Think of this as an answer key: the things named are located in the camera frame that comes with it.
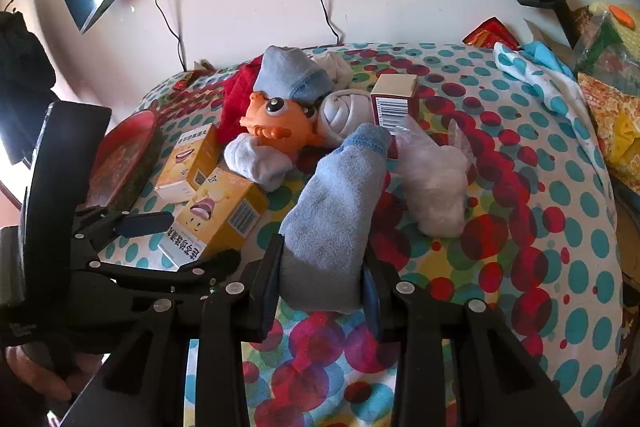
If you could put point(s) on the polka dot blanket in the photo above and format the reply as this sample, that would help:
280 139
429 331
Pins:
525 232

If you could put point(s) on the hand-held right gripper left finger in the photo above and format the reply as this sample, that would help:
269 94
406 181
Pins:
267 297

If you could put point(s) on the yellow medicine box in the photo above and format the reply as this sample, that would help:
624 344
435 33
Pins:
220 217
192 157

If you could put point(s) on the person's left hand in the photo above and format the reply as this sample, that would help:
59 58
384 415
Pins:
30 372

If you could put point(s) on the grey cardboard piece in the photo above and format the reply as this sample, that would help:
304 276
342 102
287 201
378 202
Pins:
535 31

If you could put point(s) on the dark hanging clothes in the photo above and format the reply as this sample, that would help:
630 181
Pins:
20 57

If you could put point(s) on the grey-blue sock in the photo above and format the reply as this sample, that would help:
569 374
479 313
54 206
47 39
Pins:
290 74

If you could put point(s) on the orange toy fish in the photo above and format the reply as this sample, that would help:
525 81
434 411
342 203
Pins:
260 122

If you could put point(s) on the red candy wrapper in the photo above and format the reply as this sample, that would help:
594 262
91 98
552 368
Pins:
186 80

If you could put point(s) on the brown paper scrap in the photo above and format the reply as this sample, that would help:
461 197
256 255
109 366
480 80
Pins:
202 67

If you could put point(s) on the red sock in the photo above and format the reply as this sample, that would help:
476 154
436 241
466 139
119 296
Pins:
237 102

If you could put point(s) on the white cloth teal dots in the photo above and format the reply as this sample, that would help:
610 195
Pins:
545 82

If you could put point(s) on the small white sock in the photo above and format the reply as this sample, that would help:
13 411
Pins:
260 164

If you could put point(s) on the red snack packet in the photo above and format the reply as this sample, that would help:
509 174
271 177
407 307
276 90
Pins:
490 32

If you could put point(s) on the grey-white sock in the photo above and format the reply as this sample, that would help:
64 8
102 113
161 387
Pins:
342 117

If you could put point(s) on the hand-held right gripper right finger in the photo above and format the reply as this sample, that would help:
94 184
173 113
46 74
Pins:
372 302

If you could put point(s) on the white fluffy sock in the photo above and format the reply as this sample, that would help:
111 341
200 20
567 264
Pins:
435 187

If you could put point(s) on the red and white box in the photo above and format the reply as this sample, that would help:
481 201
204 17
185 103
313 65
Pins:
395 99

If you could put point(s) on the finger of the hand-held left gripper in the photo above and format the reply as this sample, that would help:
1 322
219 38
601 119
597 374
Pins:
145 224
210 267

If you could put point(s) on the light blue sock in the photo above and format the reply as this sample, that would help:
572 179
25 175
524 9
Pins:
335 217

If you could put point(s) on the yellow plush toy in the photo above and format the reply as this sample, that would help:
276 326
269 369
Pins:
600 9

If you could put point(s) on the red basin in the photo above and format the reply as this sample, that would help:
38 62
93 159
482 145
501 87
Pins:
122 157

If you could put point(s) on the clear bag green contents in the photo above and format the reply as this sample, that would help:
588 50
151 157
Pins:
605 47

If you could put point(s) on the blue cloth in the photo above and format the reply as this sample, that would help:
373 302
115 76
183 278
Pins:
542 52

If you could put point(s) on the yellow snack bag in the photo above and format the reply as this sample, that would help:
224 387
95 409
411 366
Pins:
610 107

